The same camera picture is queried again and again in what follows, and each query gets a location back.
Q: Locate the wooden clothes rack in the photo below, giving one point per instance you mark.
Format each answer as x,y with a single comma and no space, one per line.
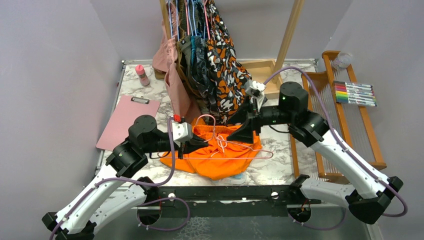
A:
266,72

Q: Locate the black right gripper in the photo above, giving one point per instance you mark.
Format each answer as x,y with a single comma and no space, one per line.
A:
245,134

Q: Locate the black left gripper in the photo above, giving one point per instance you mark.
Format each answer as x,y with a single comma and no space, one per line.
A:
190,146

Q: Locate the clear plastic cup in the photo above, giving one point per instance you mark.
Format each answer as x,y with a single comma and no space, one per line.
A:
342,60

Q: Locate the pink bottle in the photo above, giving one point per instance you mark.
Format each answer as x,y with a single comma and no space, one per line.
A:
141,73

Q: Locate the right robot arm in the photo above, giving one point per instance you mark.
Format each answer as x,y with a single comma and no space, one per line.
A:
368,192

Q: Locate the pink wire hanger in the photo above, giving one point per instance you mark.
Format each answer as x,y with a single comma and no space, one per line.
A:
219,148

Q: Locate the wooden tiered rack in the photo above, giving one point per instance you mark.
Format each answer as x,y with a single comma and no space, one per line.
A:
352,122

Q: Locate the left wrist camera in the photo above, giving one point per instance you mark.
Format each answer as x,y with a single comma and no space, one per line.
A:
181,130

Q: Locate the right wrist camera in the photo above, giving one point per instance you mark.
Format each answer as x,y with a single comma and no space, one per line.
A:
256,93

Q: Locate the pink clipboard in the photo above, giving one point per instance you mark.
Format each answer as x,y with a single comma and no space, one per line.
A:
126,111

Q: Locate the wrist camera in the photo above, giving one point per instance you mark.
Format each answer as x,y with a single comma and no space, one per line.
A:
181,130
256,93

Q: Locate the orange camouflage hanging shorts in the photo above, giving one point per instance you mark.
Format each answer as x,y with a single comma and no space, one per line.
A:
225,72

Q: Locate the dark patterned hanging shorts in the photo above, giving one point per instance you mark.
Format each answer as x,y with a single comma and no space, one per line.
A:
194,33

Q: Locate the pink hanging shorts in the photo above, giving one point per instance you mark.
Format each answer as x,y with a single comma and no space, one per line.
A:
165,60

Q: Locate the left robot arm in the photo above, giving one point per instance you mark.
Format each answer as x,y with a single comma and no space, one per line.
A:
113,190

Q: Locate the pack of coloured markers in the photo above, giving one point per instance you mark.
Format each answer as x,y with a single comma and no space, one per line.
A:
355,93

